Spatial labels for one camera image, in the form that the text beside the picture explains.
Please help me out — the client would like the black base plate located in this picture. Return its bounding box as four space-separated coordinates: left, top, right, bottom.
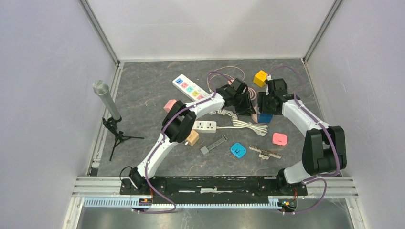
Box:
120 176 308 205

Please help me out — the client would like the dark blue cube socket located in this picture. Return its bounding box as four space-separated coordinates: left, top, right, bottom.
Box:
257 114 273 124

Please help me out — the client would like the blue plug adapter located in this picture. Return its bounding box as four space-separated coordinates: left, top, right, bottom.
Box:
230 142 247 159

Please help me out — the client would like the silver microphone on stand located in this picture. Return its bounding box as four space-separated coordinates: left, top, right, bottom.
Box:
92 80 144 161

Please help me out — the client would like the aluminium front rail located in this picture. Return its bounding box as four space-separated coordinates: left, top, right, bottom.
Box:
73 176 358 209

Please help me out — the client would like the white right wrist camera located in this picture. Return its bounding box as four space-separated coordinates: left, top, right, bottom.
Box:
265 74 272 95

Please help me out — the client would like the pink and blue block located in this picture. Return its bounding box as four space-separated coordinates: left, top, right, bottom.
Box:
272 133 288 146

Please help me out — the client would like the beige dragon plug adapter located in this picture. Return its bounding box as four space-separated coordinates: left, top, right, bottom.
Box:
185 130 199 146

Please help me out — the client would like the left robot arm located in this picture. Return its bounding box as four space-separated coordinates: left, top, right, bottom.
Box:
128 78 253 195

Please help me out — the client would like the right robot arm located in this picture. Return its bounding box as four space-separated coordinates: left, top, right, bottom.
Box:
258 79 347 195

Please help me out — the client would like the pink round socket base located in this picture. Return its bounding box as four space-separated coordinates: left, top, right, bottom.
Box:
251 114 259 124

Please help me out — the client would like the pink thin cable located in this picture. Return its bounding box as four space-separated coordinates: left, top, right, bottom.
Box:
205 65 246 94

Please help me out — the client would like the small white power strip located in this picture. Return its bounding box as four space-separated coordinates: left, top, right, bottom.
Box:
192 120 217 133

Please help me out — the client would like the beige toothed ruler piece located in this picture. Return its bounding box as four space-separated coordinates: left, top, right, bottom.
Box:
249 145 282 160

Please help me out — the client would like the yellow cube plug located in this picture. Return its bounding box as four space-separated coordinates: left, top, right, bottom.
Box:
253 70 268 88

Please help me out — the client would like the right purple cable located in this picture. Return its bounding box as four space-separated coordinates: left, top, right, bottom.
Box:
267 65 341 216

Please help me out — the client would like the pink cube plug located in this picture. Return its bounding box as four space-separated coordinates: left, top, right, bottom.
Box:
163 99 177 113

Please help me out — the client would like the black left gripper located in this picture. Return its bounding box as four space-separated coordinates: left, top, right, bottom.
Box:
232 93 256 118

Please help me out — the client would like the white power strip cable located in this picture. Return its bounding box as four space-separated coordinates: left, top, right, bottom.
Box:
215 109 269 137

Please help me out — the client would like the long white power strip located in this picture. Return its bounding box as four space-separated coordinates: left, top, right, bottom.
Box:
172 74 210 101

